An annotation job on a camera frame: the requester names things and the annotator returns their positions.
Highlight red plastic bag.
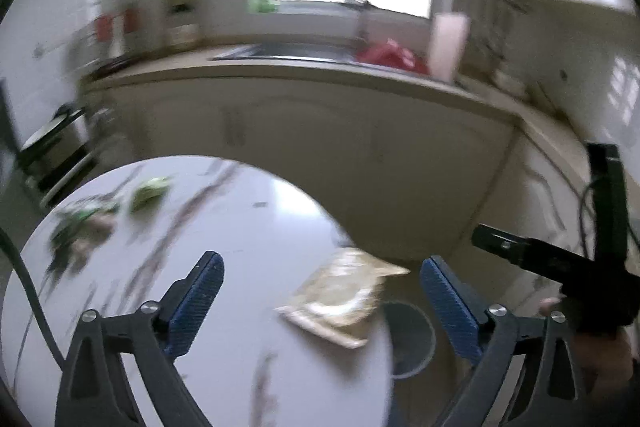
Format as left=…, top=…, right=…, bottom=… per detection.
left=356, top=38, right=431, bottom=75

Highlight cream kitchen cabinets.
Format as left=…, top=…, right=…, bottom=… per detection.
left=82, top=82, right=601, bottom=308

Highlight white storage cart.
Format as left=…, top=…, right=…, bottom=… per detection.
left=15, top=142, right=101, bottom=208

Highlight beige translucent packet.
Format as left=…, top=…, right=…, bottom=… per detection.
left=275, top=248, right=411, bottom=349

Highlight person's right hand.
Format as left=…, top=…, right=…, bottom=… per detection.
left=540, top=298, right=640, bottom=410

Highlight metal sink faucet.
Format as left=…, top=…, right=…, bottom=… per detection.
left=345, top=0, right=373, bottom=45

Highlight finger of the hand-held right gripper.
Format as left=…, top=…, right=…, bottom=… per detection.
left=472, top=224, right=566, bottom=283

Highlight clear hanging plastic bag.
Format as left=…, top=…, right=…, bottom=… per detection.
left=87, top=107, right=131, bottom=158

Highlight pale cutting board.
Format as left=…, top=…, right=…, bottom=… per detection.
left=430, top=12, right=472, bottom=82

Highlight clear jar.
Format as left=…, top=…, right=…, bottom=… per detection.
left=165, top=12, right=198, bottom=50

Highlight brown crumpled scrap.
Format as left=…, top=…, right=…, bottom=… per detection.
left=85, top=212, right=118, bottom=248

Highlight dark green packet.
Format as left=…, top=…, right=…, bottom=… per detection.
left=47, top=199, right=121, bottom=268

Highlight black and silver rice cooker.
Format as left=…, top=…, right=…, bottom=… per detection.
left=0, top=77, right=91, bottom=168

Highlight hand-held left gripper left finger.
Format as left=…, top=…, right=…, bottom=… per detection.
left=54, top=251, right=226, bottom=427

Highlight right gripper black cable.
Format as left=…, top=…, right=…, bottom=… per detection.
left=577, top=177, right=608, bottom=258

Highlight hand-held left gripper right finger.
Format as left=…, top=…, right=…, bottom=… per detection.
left=420, top=256, right=588, bottom=427

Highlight steel kitchen sink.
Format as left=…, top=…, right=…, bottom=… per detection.
left=212, top=42, right=361, bottom=64

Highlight grey round trash bin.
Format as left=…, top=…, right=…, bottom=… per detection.
left=382, top=300, right=437, bottom=380

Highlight metal wall rack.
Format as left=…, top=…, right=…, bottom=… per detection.
left=452, top=0, right=531, bottom=58

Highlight light green packet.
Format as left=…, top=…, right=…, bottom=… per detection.
left=129, top=176, right=173, bottom=212

